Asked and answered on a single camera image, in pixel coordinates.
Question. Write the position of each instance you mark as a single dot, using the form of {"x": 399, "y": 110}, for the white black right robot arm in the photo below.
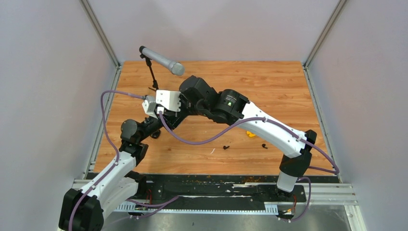
{"x": 232, "y": 108}

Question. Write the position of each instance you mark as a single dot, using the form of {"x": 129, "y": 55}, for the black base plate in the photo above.
{"x": 217, "y": 192}

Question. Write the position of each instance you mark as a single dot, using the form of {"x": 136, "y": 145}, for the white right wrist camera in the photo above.
{"x": 170, "y": 100}

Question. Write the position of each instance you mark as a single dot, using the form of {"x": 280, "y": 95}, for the yellow triangular plastic piece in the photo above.
{"x": 250, "y": 134}

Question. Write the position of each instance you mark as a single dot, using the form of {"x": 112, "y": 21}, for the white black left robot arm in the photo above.
{"x": 86, "y": 209}

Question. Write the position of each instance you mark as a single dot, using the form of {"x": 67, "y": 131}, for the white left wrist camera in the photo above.
{"x": 149, "y": 107}

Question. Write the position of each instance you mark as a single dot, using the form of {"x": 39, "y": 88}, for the grey microphone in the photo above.
{"x": 176, "y": 68}

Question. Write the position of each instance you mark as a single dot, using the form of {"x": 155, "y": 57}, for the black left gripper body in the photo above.
{"x": 169, "y": 122}

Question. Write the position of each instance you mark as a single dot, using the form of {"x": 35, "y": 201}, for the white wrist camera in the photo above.
{"x": 149, "y": 107}
{"x": 170, "y": 100}

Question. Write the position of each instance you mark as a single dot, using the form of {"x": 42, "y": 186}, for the black earbud case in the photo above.
{"x": 156, "y": 134}

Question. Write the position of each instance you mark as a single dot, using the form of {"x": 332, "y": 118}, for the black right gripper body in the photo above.
{"x": 186, "y": 107}

